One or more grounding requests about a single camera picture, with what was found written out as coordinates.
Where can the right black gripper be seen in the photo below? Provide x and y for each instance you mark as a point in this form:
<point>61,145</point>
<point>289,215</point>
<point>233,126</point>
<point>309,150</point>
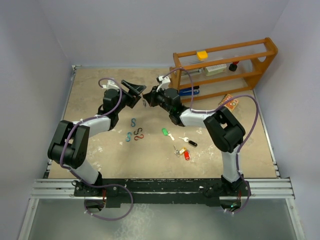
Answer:
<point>152,96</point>

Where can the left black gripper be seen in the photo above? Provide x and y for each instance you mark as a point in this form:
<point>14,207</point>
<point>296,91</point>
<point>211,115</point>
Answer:
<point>134,97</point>

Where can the key with blue tag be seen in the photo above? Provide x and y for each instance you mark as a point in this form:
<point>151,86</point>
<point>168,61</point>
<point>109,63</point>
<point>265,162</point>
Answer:
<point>144,103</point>

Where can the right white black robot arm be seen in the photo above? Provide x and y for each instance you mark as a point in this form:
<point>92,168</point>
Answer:
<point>224,129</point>

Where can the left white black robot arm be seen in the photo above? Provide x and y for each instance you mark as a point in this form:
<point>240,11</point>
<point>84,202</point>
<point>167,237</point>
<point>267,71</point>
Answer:
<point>68,147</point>

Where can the black S carabiner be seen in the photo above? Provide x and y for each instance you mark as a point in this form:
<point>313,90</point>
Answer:
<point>138,131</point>

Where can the light blue S carabiner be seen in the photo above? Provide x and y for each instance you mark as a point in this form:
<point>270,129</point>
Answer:
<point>128,137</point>

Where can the red S carabiner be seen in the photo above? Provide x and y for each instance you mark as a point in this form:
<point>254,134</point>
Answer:
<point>138,137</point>

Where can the key with green tag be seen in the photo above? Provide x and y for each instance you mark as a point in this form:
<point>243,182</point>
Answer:
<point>167,133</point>

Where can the wooden shelf rack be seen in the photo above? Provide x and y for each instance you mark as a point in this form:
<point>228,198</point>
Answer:
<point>254,58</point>

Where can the yellow cap container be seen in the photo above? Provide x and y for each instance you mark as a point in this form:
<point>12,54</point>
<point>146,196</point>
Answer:
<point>202,55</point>

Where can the key with yellow tag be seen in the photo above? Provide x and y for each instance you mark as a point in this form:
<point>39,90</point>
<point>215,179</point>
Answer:
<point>179,152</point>

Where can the key with black tag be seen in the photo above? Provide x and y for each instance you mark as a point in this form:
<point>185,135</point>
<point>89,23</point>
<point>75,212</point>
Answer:
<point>190,142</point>

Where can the white box on shelf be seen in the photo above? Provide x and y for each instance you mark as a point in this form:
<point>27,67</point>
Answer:
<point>215,69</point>

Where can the key with red tag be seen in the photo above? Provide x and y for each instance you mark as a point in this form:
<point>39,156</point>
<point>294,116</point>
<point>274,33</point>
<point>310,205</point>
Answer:
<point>187,156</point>

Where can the red black bottle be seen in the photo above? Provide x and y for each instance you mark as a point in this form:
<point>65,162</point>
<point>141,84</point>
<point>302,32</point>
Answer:
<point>233,66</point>

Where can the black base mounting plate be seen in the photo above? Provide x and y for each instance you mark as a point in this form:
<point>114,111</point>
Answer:
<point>211,192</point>

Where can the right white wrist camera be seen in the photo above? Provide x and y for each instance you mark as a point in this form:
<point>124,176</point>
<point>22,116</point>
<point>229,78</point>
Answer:
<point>163,83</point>

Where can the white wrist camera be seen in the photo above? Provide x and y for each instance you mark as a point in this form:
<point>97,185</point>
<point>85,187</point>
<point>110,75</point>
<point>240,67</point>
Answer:
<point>163,83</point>
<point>110,85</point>

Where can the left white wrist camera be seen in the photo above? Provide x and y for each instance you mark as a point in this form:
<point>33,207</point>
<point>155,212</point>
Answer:
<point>110,85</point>

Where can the blue handled tool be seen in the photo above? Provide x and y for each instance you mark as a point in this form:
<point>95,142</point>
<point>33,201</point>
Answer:
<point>189,91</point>

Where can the aluminium rail frame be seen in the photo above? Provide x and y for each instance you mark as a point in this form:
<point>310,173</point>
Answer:
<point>278,188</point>

